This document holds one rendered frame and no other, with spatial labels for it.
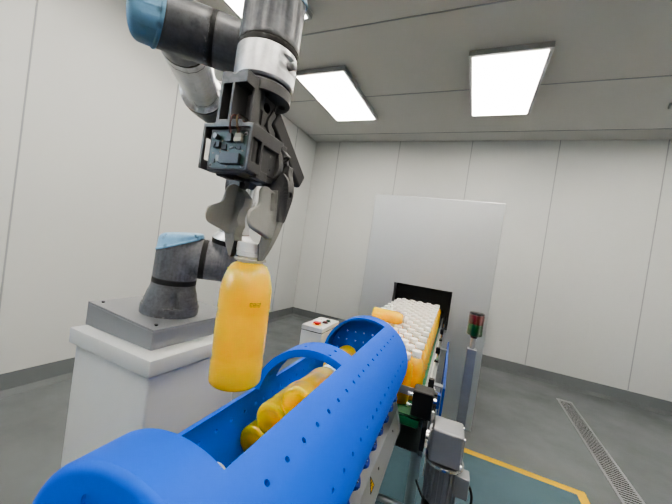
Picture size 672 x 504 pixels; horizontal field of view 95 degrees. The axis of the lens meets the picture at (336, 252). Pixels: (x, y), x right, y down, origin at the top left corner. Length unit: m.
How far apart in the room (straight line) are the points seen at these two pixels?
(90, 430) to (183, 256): 0.48
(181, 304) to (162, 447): 0.59
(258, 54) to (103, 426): 0.90
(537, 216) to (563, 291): 1.11
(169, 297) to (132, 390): 0.23
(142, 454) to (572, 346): 5.33
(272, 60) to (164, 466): 0.44
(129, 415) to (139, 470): 0.56
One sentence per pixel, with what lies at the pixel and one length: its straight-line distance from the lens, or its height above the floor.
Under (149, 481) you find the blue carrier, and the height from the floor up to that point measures 1.23.
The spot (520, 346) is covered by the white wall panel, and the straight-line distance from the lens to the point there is 5.39.
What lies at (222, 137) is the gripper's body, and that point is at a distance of 0.39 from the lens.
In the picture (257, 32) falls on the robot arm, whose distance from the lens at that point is 0.44.
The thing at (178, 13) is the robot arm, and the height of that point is 1.74.
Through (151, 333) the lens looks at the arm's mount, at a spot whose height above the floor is 1.19.
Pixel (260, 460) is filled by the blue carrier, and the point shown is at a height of 1.21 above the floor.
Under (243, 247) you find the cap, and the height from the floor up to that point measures 1.44.
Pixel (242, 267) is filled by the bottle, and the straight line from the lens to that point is 0.41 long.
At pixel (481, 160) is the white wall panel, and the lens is 5.47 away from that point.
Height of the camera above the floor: 1.46
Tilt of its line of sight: 1 degrees down
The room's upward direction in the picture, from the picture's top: 8 degrees clockwise
